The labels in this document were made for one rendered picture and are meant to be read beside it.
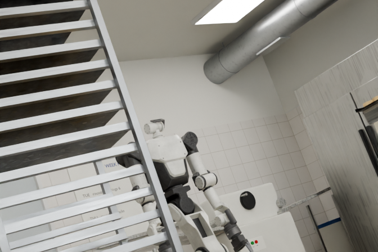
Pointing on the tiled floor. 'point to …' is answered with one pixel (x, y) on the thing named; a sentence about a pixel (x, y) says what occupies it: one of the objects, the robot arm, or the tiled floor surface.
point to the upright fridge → (347, 140)
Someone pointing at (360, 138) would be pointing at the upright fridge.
